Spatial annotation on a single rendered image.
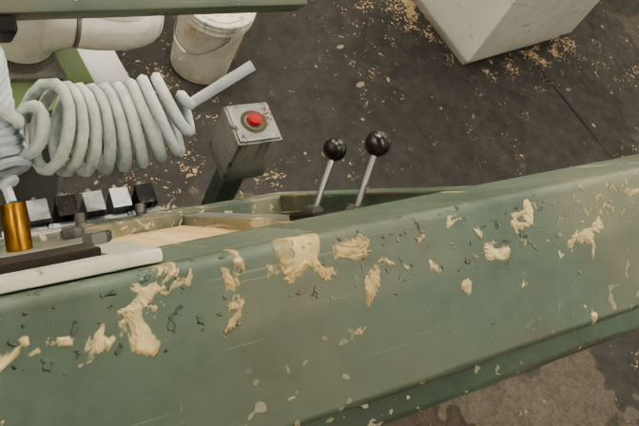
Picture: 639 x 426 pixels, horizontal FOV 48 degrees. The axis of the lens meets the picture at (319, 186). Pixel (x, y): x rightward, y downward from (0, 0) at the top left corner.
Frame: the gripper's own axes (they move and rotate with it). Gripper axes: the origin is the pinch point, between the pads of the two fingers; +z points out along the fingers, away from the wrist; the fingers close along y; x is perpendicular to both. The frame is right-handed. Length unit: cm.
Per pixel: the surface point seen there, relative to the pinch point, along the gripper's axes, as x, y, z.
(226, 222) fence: 50, 1, 20
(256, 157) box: 89, -5, -5
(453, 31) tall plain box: 259, 44, -118
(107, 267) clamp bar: -46, 27, 41
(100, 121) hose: -38, 22, 31
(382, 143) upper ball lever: 17.6, 33.8, 15.5
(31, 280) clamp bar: -48, 25, 42
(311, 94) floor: 214, -18, -71
